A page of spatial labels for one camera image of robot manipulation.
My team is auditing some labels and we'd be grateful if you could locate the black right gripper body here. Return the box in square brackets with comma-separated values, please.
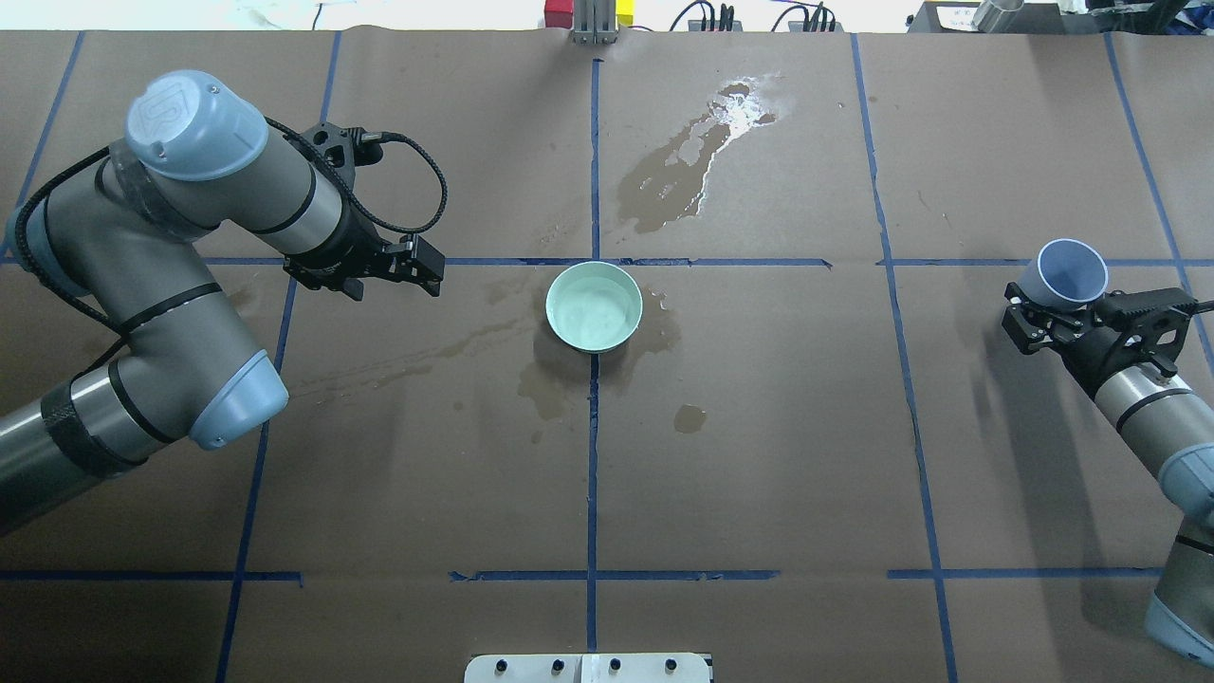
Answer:
[1062, 302, 1199, 398]

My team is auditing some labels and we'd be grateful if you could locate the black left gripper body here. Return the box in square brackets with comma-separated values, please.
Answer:
[285, 206, 404, 302]

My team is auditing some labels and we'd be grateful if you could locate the light blue plastic cup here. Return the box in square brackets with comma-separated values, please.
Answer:
[1015, 238, 1110, 312]

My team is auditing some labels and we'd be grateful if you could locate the mint green bowl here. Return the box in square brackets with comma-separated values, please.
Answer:
[543, 261, 643, 354]

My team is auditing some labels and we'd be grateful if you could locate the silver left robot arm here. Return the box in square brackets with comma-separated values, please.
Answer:
[2, 69, 446, 533]

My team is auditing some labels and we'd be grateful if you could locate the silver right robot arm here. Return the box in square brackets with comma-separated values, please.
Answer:
[1002, 284, 1213, 667]

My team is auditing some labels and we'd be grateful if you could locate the brown paper table cover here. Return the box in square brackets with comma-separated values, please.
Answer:
[2, 28, 1212, 682]

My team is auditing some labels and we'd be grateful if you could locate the red toy block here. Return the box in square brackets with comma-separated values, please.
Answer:
[543, 0, 574, 29]

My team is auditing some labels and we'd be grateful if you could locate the steel metal cup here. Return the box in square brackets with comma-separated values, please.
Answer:
[970, 0, 1026, 34]

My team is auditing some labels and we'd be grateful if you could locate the yellow toy block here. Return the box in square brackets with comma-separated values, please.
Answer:
[615, 0, 635, 27]

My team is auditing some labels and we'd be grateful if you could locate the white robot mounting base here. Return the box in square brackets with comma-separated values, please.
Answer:
[463, 651, 715, 682]

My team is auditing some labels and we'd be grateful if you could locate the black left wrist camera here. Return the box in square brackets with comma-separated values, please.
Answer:
[301, 123, 385, 190]

